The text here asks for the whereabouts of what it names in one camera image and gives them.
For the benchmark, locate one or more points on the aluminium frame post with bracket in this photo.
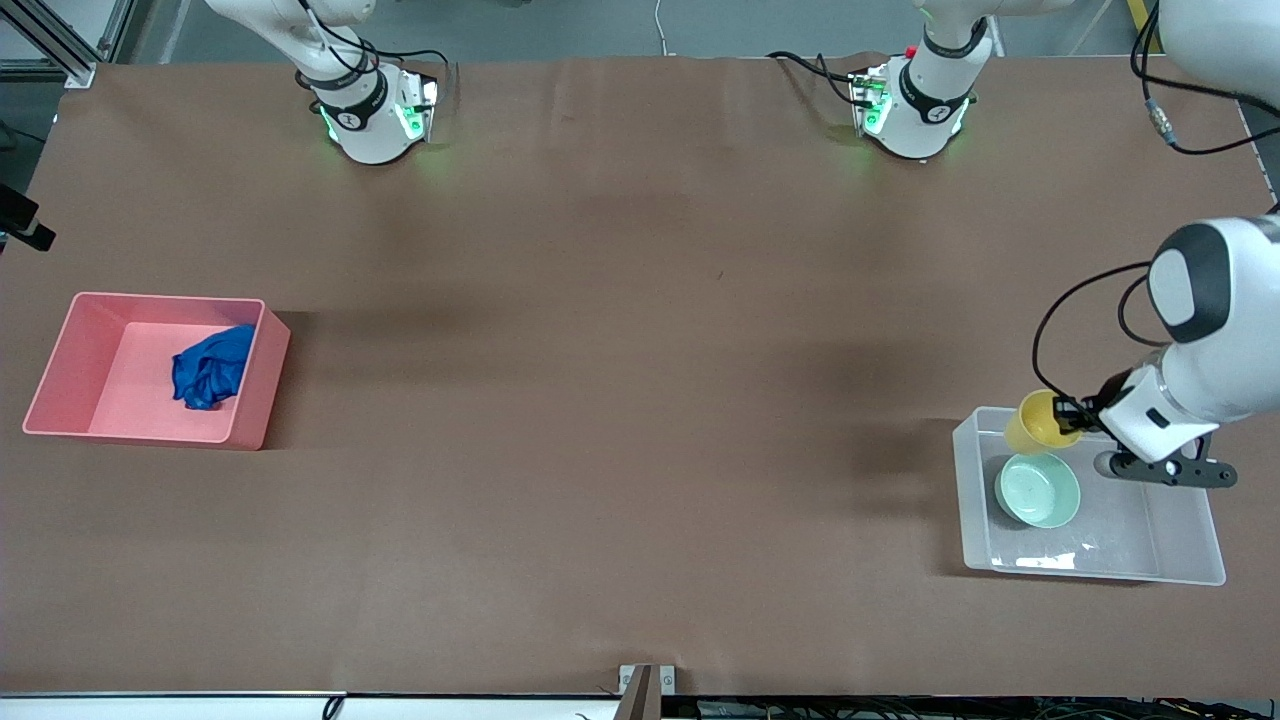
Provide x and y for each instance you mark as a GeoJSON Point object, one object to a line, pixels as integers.
{"type": "Point", "coordinates": [55, 45]}

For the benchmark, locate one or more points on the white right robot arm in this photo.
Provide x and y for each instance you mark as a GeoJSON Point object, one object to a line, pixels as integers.
{"type": "Point", "coordinates": [370, 130]}

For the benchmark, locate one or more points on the yellow plastic cup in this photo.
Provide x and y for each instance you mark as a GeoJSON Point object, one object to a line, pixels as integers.
{"type": "Point", "coordinates": [1030, 430]}

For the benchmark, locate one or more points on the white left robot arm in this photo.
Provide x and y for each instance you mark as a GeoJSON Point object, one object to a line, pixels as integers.
{"type": "Point", "coordinates": [920, 120]}

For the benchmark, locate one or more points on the mint green bowl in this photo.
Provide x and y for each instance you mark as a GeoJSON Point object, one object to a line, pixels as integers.
{"type": "Point", "coordinates": [1040, 495]}

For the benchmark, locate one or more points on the clear plastic box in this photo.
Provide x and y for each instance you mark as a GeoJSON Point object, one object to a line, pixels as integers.
{"type": "Point", "coordinates": [1180, 530]}

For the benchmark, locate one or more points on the pink plastic bin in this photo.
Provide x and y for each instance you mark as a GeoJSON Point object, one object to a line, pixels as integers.
{"type": "Point", "coordinates": [130, 400]}

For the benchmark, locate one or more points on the brown table cover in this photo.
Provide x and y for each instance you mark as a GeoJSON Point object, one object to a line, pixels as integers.
{"type": "Point", "coordinates": [640, 400]}

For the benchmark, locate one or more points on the blue cloth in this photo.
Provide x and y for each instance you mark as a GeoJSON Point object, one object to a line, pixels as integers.
{"type": "Point", "coordinates": [212, 370]}

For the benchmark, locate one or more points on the metal table edge bracket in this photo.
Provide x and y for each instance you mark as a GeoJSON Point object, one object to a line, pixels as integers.
{"type": "Point", "coordinates": [645, 682]}

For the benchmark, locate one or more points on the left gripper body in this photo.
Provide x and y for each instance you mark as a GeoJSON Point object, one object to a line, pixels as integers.
{"type": "Point", "coordinates": [1109, 390]}

